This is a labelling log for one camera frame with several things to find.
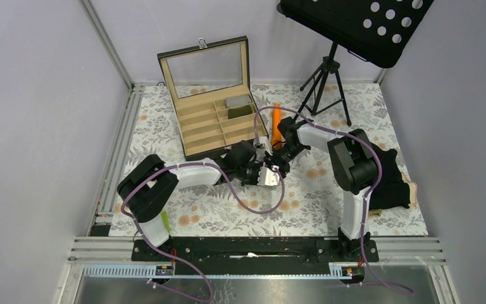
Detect orange cylinder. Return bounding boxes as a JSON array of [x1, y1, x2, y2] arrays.
[[271, 103, 283, 150]]

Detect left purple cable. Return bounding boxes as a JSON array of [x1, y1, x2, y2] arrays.
[[120, 161, 287, 304]]

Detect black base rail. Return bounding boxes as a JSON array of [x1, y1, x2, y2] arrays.
[[131, 237, 379, 276]]

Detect black music stand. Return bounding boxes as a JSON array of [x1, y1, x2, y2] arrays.
[[277, 0, 433, 116]]

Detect grey rolled cloth in box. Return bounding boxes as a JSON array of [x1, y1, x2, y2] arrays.
[[225, 95, 252, 108]]

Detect black clothing pile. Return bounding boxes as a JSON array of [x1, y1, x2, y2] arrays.
[[369, 143, 410, 210]]

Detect purple cable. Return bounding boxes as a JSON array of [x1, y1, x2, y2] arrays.
[[120, 161, 287, 304], [252, 105, 416, 297]]

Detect green clip lower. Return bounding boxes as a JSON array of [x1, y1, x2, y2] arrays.
[[160, 210, 170, 233]]

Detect floral tablecloth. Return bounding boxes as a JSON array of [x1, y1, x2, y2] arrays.
[[108, 83, 429, 238]]

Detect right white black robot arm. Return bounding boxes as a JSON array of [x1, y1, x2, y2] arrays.
[[265, 117, 383, 262]]

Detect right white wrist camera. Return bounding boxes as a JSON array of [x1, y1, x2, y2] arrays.
[[255, 142, 269, 162]]

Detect beige garment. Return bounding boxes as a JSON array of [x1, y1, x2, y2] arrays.
[[369, 182, 418, 211]]

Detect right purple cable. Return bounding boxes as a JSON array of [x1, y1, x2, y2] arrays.
[[252, 105, 416, 297]]

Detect dark green rolled cloth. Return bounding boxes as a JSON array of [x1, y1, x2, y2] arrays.
[[227, 104, 254, 120]]

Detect wooden compartment box glass lid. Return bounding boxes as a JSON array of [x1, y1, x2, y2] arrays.
[[157, 35, 268, 161]]

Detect aluminium frame rails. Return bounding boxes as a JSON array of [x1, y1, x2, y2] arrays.
[[67, 0, 447, 278]]

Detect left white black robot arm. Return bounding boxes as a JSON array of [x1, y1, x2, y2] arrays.
[[117, 141, 263, 260]]

